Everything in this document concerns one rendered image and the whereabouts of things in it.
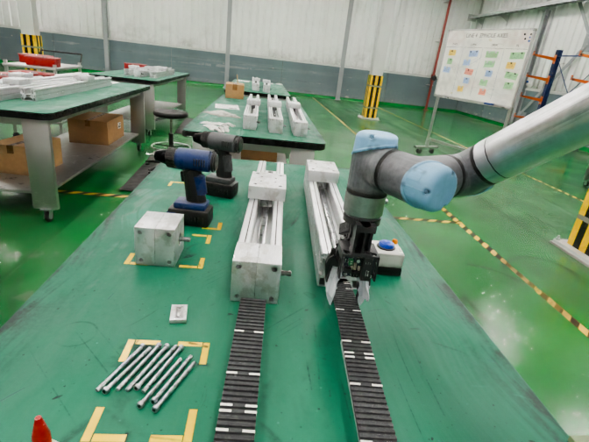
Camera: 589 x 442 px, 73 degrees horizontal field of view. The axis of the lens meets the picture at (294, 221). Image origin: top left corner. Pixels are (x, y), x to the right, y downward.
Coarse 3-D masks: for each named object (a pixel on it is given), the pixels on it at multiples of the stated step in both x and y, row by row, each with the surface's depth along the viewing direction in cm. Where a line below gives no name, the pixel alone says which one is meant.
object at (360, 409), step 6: (354, 408) 57; (360, 408) 57; (366, 408) 57; (372, 408) 57; (378, 408) 57; (384, 408) 57; (360, 414) 56; (366, 414) 56; (372, 414) 56; (378, 414) 56; (384, 414) 56
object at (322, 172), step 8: (312, 160) 154; (320, 160) 156; (312, 168) 143; (320, 168) 144; (328, 168) 146; (336, 168) 147; (312, 176) 142; (320, 176) 142; (328, 176) 142; (336, 176) 142; (320, 184) 145
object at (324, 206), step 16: (320, 192) 141; (336, 192) 134; (320, 208) 117; (336, 208) 122; (320, 224) 106; (336, 224) 118; (320, 240) 96; (336, 240) 104; (320, 256) 93; (320, 272) 93; (352, 288) 93
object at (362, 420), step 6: (360, 420) 55; (366, 420) 55; (372, 420) 55; (378, 420) 55; (384, 420) 55; (390, 420) 55; (366, 426) 54; (372, 426) 54; (378, 426) 54; (384, 426) 54; (390, 426) 54
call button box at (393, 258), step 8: (376, 240) 106; (376, 248) 101; (384, 248) 101; (400, 248) 103; (384, 256) 100; (392, 256) 100; (400, 256) 100; (376, 264) 100; (384, 264) 100; (392, 264) 100; (400, 264) 100; (384, 272) 101; (392, 272) 101; (400, 272) 101
